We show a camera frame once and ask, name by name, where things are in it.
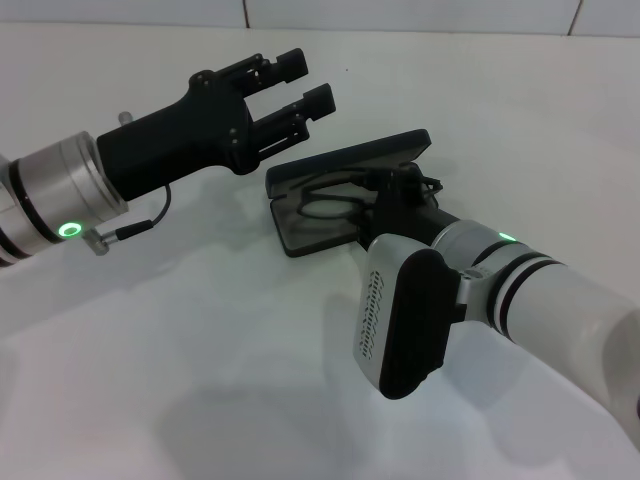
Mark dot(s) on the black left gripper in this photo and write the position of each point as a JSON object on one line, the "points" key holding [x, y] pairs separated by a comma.
{"points": [[175, 140]]}

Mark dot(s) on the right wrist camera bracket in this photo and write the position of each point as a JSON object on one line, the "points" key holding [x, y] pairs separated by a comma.
{"points": [[472, 292]]}

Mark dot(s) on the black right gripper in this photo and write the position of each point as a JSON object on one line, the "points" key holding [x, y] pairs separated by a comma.
{"points": [[405, 210]]}

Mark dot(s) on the black round-lens glasses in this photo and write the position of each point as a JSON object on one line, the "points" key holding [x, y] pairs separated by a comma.
{"points": [[327, 206]]}

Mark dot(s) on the black hard glasses case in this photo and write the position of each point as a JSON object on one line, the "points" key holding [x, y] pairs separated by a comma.
{"points": [[310, 237]]}

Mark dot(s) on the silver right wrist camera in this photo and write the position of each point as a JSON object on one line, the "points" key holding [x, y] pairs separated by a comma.
{"points": [[410, 320]]}

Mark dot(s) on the left flange silver connector stub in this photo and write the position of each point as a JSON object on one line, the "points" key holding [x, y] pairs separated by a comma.
{"points": [[125, 118]]}

